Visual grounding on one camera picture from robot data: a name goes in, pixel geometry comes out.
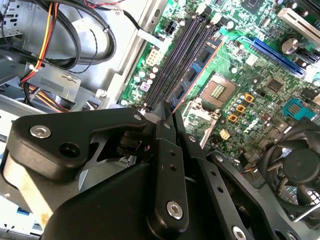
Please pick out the RAM stick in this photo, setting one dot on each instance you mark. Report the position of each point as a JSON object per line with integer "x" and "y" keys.
{"x": 192, "y": 72}

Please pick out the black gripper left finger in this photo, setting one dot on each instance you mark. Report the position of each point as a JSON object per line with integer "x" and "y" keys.
{"x": 75, "y": 125}

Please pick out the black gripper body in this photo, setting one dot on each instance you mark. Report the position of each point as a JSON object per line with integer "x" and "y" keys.
{"x": 112, "y": 212}

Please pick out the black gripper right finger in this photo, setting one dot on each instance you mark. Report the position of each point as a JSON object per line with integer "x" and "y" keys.
{"x": 225, "y": 180}

